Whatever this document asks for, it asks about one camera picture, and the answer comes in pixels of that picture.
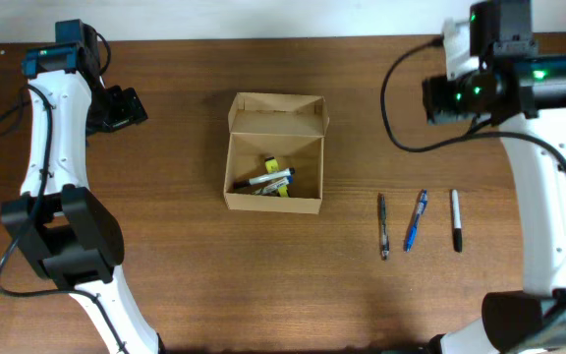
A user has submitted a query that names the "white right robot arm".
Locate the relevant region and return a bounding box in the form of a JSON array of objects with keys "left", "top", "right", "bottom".
[{"left": 423, "top": 1, "right": 566, "bottom": 353}]

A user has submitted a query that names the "silver black marker pen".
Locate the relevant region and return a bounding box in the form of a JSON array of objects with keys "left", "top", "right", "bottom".
[{"left": 451, "top": 190, "right": 463, "bottom": 253}]

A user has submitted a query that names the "blue whiteboard marker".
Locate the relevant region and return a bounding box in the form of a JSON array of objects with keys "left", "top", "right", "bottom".
[{"left": 253, "top": 176, "right": 293, "bottom": 198}]

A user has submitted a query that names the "blue ballpoint pen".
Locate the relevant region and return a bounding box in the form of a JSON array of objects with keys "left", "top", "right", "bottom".
[{"left": 405, "top": 189, "right": 427, "bottom": 252}]

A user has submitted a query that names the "black ballpoint pen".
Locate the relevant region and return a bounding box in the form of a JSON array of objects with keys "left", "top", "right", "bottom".
[{"left": 379, "top": 194, "right": 390, "bottom": 261}]

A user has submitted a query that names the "black whiteboard marker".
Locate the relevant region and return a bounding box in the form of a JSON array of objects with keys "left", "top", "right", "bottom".
[{"left": 233, "top": 167, "right": 296, "bottom": 189}]

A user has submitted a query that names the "brown cardboard box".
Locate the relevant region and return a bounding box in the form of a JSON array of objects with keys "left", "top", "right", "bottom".
[{"left": 223, "top": 92, "right": 329, "bottom": 214}]

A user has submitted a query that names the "yellow highlighter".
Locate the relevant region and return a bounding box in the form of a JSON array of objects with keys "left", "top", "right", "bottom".
[{"left": 264, "top": 156, "right": 281, "bottom": 173}]

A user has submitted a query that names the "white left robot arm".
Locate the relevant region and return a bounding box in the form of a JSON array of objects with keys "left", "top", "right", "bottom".
[{"left": 0, "top": 20, "right": 165, "bottom": 353}]

